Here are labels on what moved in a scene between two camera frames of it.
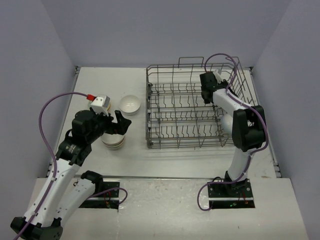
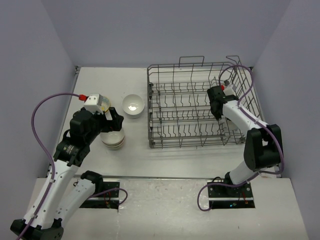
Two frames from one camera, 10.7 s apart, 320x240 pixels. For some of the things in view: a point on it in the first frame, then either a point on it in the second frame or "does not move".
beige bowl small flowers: x=116 y=145 does not move
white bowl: x=129 y=104 -> x=135 y=116
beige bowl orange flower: x=112 y=139 does not move
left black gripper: x=122 y=126 does not move
